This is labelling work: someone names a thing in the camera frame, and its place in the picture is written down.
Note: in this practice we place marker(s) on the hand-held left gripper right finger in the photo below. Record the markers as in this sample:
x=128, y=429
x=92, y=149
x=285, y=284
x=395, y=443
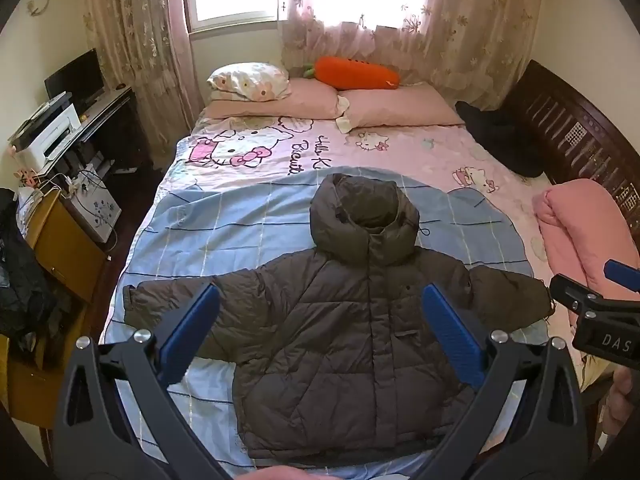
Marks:
x=450, y=330

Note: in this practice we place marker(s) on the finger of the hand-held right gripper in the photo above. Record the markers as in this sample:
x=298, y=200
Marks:
x=575, y=294
x=622, y=275

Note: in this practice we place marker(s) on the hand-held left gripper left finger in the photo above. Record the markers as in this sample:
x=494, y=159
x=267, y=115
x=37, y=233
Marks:
x=191, y=329

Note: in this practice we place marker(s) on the dark brown hooded puffer jacket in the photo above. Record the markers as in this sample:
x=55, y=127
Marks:
x=325, y=335

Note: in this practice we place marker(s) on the person's right hand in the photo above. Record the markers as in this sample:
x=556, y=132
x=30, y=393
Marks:
x=622, y=400

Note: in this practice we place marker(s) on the pink folded quilt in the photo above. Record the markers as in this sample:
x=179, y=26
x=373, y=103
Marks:
x=575, y=225

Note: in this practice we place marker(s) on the blue checked blanket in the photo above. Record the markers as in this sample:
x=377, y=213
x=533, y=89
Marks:
x=225, y=220

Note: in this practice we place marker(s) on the yellow wooden cabinet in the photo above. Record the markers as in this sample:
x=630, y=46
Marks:
x=55, y=255

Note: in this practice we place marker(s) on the white computer tower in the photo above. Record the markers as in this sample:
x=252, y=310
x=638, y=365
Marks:
x=97, y=205

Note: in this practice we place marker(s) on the dark wooden headboard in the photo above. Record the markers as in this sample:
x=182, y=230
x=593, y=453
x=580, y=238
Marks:
x=565, y=120

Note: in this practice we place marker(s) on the black garment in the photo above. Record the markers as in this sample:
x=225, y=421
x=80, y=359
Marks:
x=22, y=280

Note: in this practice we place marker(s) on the black clothing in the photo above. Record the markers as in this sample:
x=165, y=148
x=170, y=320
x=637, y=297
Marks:
x=500, y=135

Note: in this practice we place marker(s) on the pink cartoon printed bed sheet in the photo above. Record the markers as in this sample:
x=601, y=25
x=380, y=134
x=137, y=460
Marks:
x=400, y=152

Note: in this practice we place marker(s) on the black computer desk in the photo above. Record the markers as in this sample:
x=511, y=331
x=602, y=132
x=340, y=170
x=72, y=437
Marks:
x=112, y=120

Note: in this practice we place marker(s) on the pink pillow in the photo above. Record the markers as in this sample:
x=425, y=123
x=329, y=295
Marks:
x=400, y=107
x=295, y=100

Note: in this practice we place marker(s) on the white printer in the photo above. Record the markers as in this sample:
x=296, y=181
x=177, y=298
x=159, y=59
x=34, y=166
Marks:
x=47, y=132

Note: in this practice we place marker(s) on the white floral pillow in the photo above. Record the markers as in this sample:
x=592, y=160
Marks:
x=247, y=80

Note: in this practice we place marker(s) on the orange carrot plush pillow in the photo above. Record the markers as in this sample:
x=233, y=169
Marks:
x=357, y=72

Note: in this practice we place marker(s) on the black computer monitor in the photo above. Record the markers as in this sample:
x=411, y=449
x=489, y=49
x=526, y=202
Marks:
x=75, y=77

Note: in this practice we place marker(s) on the beige lace curtain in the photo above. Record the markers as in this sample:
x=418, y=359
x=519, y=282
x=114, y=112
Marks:
x=450, y=25
x=132, y=35

